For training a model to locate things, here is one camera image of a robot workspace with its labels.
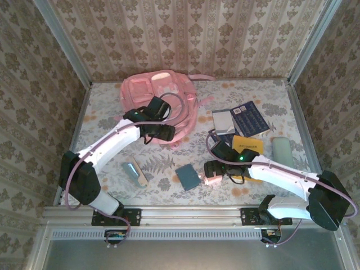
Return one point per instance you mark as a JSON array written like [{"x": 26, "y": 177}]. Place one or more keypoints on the pink school backpack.
[{"x": 140, "y": 92}]

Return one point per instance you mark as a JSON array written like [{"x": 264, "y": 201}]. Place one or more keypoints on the yellow book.
[{"x": 247, "y": 144}]

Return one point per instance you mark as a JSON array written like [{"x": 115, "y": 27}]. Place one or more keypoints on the silver grey notebook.
[{"x": 222, "y": 121}]

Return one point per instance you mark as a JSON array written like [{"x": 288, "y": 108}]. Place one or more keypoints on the navy book with grid print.
[{"x": 250, "y": 121}]

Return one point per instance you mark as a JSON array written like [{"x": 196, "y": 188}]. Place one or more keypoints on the small teal notebook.
[{"x": 188, "y": 177}]

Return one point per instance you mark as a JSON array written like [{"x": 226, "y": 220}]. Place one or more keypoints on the pale green pencil case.
[{"x": 282, "y": 153}]

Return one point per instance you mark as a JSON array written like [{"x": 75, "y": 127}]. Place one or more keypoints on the slim grey blue tool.
[{"x": 130, "y": 171}]

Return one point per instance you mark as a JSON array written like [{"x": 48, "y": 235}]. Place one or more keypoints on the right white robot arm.
[{"x": 281, "y": 174}]

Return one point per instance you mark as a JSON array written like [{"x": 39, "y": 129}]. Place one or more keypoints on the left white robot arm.
[{"x": 112, "y": 140}]

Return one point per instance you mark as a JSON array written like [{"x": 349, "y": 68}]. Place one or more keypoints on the aluminium base beam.
[{"x": 191, "y": 215}]

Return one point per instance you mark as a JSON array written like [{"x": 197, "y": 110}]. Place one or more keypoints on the floral table cover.
[{"x": 168, "y": 197}]

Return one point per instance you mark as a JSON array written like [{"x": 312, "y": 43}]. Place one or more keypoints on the small control board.
[
  {"x": 115, "y": 236},
  {"x": 270, "y": 236}
]

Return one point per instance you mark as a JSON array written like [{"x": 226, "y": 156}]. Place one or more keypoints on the grey metal panel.
[{"x": 182, "y": 256}]

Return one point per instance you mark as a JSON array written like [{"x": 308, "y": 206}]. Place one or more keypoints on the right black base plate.
[{"x": 249, "y": 217}]

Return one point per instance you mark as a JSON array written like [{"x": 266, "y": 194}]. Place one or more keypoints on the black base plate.
[
  {"x": 132, "y": 217},
  {"x": 249, "y": 217}
]

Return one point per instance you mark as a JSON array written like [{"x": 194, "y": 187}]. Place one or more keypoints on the aluminium table side rail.
[
  {"x": 73, "y": 140},
  {"x": 303, "y": 126}
]

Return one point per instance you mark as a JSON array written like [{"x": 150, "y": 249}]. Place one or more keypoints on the aluminium frame post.
[
  {"x": 312, "y": 42},
  {"x": 67, "y": 47}
]

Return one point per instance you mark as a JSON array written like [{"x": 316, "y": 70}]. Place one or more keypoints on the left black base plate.
[{"x": 132, "y": 217}]

